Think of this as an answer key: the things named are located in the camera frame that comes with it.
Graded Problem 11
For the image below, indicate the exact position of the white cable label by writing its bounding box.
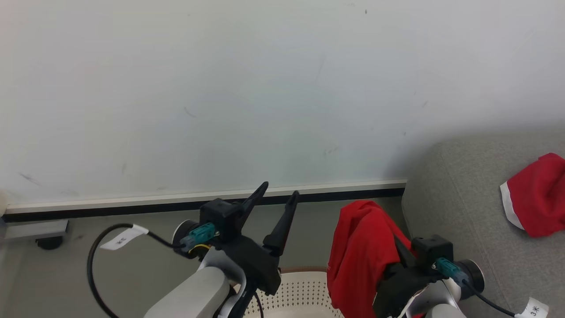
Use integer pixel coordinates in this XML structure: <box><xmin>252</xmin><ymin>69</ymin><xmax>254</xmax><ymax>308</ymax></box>
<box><xmin>514</xmin><ymin>297</ymin><xmax>550</xmax><ymax>318</ymax></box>
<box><xmin>100</xmin><ymin>224</ymin><xmax>150</xmax><ymax>251</ymax></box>

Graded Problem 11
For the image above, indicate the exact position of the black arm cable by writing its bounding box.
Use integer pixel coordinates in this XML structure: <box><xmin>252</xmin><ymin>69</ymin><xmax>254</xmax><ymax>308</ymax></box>
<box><xmin>433</xmin><ymin>258</ymin><xmax>518</xmax><ymax>317</ymax></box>
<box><xmin>87</xmin><ymin>222</ymin><xmax>218</xmax><ymax>318</ymax></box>

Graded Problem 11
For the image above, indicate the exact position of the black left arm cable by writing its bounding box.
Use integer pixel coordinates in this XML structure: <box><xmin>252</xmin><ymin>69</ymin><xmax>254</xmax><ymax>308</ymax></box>
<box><xmin>87</xmin><ymin>222</ymin><xmax>218</xmax><ymax>318</ymax></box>

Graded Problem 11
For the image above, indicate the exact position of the white right cable label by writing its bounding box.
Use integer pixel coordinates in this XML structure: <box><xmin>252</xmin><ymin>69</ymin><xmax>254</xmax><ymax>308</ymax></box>
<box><xmin>514</xmin><ymin>297</ymin><xmax>550</xmax><ymax>318</ymax></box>

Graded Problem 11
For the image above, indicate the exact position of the grey cart base with wheel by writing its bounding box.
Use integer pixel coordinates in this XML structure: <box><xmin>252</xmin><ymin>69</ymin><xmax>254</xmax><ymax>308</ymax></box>
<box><xmin>0</xmin><ymin>219</ymin><xmax>69</xmax><ymax>251</ymax></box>

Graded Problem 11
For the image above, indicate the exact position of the black and white baseboard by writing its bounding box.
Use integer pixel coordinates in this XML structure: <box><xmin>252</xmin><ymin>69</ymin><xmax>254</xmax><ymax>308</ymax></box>
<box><xmin>2</xmin><ymin>179</ymin><xmax>407</xmax><ymax>223</ymax></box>

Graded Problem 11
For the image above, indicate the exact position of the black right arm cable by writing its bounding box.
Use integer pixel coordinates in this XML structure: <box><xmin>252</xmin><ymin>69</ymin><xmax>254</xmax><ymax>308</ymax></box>
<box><xmin>433</xmin><ymin>258</ymin><xmax>518</xmax><ymax>317</ymax></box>

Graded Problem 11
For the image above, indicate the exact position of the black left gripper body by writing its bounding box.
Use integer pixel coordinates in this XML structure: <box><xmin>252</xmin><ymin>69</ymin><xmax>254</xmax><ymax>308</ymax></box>
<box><xmin>218</xmin><ymin>233</ymin><xmax>283</xmax><ymax>296</ymax></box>

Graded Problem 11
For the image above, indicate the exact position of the white left cable label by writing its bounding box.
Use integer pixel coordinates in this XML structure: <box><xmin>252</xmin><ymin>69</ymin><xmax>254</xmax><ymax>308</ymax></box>
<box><xmin>100</xmin><ymin>224</ymin><xmax>150</xmax><ymax>251</ymax></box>

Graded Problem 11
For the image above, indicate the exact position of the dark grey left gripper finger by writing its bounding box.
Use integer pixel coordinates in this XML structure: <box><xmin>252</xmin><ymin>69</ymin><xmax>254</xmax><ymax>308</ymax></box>
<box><xmin>263</xmin><ymin>190</ymin><xmax>300</xmax><ymax>257</ymax></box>
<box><xmin>238</xmin><ymin>181</ymin><xmax>269</xmax><ymax>223</ymax></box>

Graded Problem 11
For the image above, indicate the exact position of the grey fabric sofa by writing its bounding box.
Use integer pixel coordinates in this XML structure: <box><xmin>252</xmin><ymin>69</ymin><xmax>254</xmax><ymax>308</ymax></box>
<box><xmin>401</xmin><ymin>132</ymin><xmax>565</xmax><ymax>318</ymax></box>

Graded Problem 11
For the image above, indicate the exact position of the plain red garment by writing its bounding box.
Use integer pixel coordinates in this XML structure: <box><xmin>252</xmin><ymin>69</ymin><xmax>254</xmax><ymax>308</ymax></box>
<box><xmin>327</xmin><ymin>200</ymin><xmax>418</xmax><ymax>318</ymax></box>

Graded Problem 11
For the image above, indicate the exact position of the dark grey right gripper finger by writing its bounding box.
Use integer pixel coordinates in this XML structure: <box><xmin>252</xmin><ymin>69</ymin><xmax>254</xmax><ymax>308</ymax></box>
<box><xmin>391</xmin><ymin>230</ymin><xmax>415</xmax><ymax>262</ymax></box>

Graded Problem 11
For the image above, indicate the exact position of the white perforated laundry basket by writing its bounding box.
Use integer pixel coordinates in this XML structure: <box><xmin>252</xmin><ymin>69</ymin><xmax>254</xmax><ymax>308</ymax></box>
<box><xmin>241</xmin><ymin>267</ymin><xmax>346</xmax><ymax>318</ymax></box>

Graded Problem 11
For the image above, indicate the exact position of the red garment with white trim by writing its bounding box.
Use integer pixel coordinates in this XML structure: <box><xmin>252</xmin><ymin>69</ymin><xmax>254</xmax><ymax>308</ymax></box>
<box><xmin>500</xmin><ymin>152</ymin><xmax>565</xmax><ymax>239</ymax></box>

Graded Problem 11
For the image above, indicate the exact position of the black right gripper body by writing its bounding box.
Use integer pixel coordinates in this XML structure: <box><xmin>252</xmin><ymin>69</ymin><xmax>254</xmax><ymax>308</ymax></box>
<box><xmin>373</xmin><ymin>261</ymin><xmax>438</xmax><ymax>318</ymax></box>

